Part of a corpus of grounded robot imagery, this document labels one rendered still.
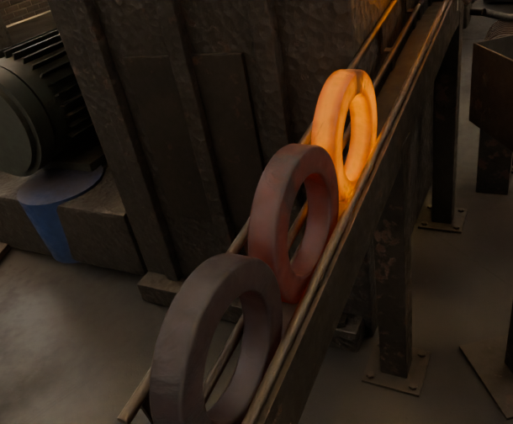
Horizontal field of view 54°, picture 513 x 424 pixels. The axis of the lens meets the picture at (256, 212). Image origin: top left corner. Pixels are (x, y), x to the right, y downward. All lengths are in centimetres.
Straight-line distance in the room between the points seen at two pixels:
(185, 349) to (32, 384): 115
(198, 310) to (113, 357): 108
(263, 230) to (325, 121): 19
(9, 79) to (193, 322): 143
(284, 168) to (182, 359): 22
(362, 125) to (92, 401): 97
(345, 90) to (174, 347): 39
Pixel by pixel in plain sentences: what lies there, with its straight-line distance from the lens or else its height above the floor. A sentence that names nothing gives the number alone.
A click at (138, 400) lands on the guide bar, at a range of 48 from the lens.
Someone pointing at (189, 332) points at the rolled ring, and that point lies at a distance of 40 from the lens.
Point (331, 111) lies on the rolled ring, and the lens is 64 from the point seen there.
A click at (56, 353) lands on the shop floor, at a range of 158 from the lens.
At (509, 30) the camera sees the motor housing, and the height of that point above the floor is 53.
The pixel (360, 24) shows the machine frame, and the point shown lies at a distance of 98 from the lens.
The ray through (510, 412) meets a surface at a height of 1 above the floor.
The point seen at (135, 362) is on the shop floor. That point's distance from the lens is 144.
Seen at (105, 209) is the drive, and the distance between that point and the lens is 162.
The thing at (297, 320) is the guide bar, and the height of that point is 61.
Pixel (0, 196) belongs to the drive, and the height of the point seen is 25.
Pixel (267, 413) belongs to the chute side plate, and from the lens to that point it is 50.
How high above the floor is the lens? 99
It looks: 32 degrees down
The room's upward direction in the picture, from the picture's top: 12 degrees counter-clockwise
